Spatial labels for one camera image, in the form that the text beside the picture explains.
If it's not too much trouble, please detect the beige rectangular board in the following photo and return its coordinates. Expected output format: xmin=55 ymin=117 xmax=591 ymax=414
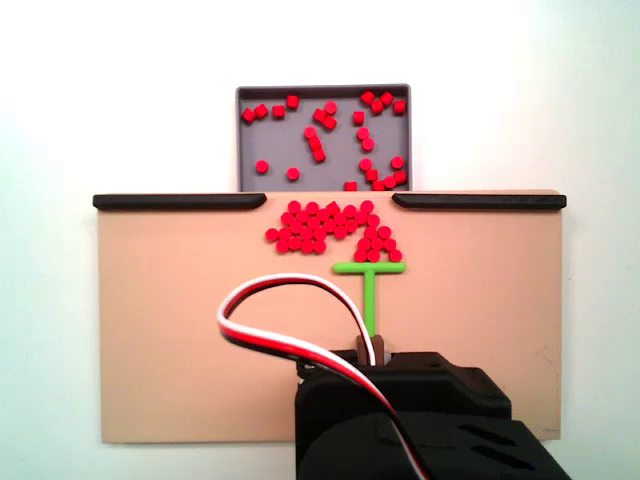
xmin=94 ymin=188 xmax=566 ymax=444

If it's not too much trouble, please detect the red white black cable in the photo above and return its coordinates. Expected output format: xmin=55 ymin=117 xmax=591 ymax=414
xmin=217 ymin=272 xmax=436 ymax=480

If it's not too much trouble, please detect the green T-shaped pusher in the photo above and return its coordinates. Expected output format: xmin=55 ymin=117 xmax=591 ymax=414
xmin=332 ymin=261 xmax=408 ymax=337

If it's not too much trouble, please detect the brown tool holder block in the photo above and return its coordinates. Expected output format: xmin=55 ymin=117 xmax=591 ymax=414
xmin=355 ymin=334 xmax=387 ymax=366

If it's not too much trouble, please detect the grey rectangular tray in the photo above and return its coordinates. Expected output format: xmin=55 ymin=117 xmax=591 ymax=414
xmin=235 ymin=83 xmax=413 ymax=193

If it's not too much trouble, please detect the black edge rail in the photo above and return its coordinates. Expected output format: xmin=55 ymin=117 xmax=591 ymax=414
xmin=92 ymin=193 xmax=268 ymax=211
xmin=391 ymin=192 xmax=568 ymax=210

